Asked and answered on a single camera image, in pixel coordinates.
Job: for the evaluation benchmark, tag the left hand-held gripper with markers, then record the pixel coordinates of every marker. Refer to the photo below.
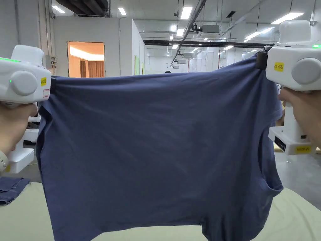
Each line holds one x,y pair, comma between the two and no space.
17,75

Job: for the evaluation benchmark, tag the dark blue shirt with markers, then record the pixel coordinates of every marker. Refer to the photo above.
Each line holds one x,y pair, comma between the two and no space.
155,140

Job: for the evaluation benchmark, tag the person's left hand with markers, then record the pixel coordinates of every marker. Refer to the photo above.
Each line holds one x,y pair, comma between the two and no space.
12,123

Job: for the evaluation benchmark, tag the folded dark blue garment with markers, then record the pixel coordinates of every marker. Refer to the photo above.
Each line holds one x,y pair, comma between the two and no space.
11,188

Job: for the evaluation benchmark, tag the person's right hand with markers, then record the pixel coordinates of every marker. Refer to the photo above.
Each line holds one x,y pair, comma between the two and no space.
308,110

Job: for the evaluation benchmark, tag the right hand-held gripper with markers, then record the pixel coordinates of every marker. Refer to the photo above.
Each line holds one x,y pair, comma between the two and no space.
288,60

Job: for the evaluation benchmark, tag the bed with pale green sheet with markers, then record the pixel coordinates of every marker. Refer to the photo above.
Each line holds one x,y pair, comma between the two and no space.
296,216

